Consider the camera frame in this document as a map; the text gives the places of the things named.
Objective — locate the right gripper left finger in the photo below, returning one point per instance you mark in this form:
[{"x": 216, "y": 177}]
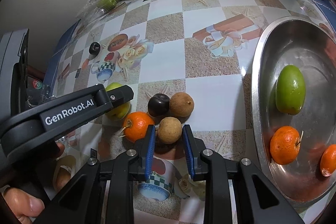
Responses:
[{"x": 132, "y": 165}]

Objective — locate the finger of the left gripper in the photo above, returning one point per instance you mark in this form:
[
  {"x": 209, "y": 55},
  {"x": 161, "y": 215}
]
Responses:
[{"x": 27, "y": 131}]

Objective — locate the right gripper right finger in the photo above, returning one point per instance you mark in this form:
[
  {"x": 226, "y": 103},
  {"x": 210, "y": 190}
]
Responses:
[{"x": 204, "y": 164}]

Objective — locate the orange mandarin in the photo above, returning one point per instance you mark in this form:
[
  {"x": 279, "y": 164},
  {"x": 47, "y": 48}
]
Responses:
[
  {"x": 285, "y": 145},
  {"x": 328, "y": 161},
  {"x": 135, "y": 126}
]

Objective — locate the brown longan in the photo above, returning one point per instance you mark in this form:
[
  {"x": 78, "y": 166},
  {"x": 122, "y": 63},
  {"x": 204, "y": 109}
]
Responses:
[
  {"x": 170, "y": 130},
  {"x": 181, "y": 104}
]

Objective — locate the green mango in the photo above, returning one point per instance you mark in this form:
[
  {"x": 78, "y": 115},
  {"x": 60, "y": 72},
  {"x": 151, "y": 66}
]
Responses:
[
  {"x": 120, "y": 112},
  {"x": 290, "y": 90}
]

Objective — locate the person left hand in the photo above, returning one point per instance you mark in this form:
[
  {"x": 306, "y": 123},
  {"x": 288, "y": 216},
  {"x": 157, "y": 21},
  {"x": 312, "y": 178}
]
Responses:
[{"x": 25, "y": 206}]

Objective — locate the clear plastic water bottle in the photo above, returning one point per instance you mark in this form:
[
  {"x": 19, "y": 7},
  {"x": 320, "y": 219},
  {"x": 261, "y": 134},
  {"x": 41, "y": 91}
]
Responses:
[{"x": 37, "y": 92}]

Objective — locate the lone dark plum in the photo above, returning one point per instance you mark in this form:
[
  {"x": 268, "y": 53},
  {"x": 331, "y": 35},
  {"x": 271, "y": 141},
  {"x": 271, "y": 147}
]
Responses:
[{"x": 94, "y": 49}]

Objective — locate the clear tray of green fruit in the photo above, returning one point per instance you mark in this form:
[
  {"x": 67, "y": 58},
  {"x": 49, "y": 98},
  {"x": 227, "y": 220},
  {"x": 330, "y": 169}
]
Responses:
[{"x": 94, "y": 9}]

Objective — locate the checkered plastic tablecloth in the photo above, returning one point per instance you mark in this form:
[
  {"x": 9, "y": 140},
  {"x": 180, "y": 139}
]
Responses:
[{"x": 201, "y": 47}]

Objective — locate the steel round tray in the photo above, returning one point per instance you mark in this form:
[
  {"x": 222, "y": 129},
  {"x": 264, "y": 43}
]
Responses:
[{"x": 295, "y": 41}]

